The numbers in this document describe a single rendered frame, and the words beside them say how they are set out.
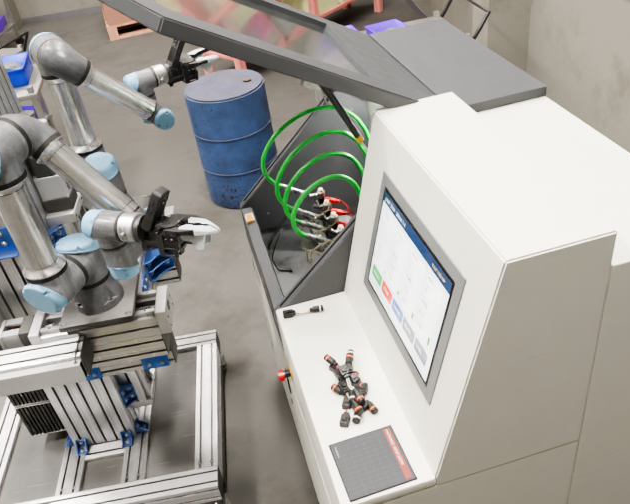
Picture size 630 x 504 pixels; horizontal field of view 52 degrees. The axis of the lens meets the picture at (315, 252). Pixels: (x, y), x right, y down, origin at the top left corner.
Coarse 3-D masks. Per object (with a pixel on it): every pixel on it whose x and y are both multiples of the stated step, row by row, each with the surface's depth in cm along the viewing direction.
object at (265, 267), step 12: (252, 228) 239; (252, 240) 233; (252, 252) 251; (264, 252) 226; (264, 264) 221; (264, 276) 215; (276, 276) 215; (264, 288) 230; (276, 288) 210; (276, 300) 205; (276, 324) 212
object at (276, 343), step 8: (256, 272) 263; (264, 296) 247; (264, 304) 267; (272, 320) 233; (272, 328) 250; (272, 336) 271; (272, 344) 295; (280, 344) 220; (280, 352) 236; (280, 360) 254; (280, 368) 275; (288, 384) 230; (288, 392) 258; (288, 400) 280; (296, 416) 243; (296, 424) 262; (304, 448) 246
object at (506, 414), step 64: (384, 128) 162; (448, 128) 154; (448, 192) 132; (512, 192) 129; (512, 256) 113; (576, 256) 116; (512, 320) 121; (576, 320) 126; (448, 384) 136; (512, 384) 132; (576, 384) 138; (448, 448) 139; (512, 448) 146; (576, 448) 153
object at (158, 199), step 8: (152, 192) 148; (160, 192) 149; (168, 192) 151; (152, 200) 149; (160, 200) 149; (152, 208) 150; (160, 208) 152; (152, 216) 151; (160, 216) 155; (144, 224) 153; (152, 224) 153
